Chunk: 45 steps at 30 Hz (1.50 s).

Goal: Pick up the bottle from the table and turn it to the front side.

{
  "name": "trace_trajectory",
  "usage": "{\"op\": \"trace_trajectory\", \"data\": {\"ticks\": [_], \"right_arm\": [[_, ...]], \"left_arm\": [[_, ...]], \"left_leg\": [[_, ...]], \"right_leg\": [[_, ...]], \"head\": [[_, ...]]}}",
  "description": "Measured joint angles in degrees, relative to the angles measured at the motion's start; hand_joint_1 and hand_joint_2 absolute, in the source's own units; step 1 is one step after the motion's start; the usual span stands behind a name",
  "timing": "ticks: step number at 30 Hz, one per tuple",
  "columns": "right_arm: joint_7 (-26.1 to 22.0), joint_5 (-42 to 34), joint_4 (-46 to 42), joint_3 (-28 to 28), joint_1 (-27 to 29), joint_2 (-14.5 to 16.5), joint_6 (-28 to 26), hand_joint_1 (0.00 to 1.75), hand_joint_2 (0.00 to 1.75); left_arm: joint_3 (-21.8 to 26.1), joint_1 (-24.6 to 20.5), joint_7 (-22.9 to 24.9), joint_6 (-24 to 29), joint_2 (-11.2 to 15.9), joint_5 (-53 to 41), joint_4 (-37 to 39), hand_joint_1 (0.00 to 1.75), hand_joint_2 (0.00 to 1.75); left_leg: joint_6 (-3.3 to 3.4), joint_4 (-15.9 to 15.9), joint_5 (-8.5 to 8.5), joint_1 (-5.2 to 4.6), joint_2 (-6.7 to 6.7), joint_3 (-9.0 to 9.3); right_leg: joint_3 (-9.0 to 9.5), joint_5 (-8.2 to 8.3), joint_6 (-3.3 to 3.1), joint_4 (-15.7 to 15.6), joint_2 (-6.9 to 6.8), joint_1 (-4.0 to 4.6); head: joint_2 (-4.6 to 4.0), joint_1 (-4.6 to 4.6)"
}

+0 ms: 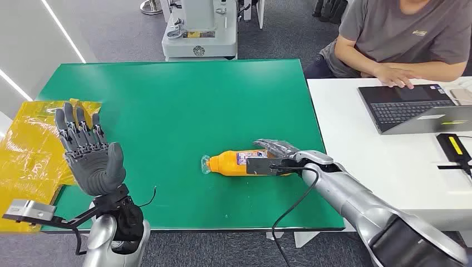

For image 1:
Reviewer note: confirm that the orange plastic bottle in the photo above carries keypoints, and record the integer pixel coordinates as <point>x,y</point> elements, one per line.
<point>226,163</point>

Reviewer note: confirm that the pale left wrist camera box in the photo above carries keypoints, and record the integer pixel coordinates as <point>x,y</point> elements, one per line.
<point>29,209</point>

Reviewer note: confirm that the seated person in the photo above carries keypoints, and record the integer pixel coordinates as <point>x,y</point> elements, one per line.
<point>398,29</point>

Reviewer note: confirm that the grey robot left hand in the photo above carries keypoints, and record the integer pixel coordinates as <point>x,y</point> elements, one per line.
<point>92,166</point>

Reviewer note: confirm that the white desk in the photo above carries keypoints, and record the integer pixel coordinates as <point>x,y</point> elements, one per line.
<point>391,177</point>

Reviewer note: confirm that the person's left forearm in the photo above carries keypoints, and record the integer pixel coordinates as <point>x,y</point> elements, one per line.
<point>438,70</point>

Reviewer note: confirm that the round metal stanchion base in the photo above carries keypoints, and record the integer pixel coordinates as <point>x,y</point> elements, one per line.
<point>151,6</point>

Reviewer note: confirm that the black bag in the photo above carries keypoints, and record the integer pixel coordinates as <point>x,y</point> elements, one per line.
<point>330,10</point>

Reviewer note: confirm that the person's right forearm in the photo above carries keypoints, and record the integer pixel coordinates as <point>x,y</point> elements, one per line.
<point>356,57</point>

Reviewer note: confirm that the black adapter with yellow label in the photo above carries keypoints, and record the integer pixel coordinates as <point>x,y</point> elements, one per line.
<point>453,147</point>

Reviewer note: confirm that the white robot stand base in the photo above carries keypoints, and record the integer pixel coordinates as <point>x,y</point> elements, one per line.
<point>201,37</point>

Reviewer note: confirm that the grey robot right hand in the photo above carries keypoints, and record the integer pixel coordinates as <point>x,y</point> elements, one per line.
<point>278,147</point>

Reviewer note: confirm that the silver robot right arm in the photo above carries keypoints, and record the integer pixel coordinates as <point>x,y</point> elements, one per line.
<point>361,206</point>

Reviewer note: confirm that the green topped table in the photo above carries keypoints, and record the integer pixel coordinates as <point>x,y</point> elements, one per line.
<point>191,103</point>

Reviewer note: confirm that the dark grey laptop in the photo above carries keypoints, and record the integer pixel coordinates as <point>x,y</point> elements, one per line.
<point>402,108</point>

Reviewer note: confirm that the yellow film wrapped cardboard box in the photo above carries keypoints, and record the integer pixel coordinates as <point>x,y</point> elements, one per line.
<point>29,166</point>

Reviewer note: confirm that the white furniture panel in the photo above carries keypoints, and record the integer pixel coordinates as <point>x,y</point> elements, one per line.
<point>258,11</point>

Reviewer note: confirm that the pale smartphone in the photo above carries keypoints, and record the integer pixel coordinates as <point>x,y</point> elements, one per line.
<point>462,96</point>

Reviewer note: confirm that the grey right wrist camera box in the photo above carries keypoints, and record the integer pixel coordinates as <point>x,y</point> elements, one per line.
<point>260,166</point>

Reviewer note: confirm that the person's right hand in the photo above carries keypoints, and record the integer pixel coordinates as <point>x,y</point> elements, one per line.
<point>396,75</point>

